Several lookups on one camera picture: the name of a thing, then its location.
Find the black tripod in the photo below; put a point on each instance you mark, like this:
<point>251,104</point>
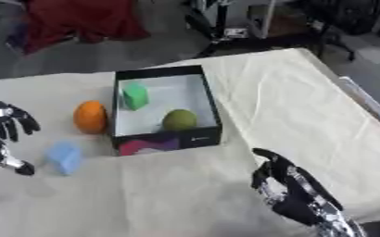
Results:
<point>212,29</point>

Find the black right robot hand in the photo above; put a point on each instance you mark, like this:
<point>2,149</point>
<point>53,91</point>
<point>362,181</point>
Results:
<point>296,197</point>

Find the green block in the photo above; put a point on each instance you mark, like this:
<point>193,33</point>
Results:
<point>135,96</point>

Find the black box with white inside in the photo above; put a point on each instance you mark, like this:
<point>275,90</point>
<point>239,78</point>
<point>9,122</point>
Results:
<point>166,109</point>

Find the orange toy fruit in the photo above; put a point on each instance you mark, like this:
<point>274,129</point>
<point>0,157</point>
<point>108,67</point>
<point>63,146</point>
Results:
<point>90,117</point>

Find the red cloth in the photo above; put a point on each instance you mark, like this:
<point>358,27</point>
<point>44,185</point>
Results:
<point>82,21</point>

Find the light blue block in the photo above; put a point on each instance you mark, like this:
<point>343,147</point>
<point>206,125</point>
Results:
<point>65,157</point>

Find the olive green toy fruit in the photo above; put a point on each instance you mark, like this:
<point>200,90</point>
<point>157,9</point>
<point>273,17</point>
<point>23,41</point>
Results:
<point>179,120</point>

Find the black chair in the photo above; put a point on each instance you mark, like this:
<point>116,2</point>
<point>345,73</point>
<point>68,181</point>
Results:
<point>328,29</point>

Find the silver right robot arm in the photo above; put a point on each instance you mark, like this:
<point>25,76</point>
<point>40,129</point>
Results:
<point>343,224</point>

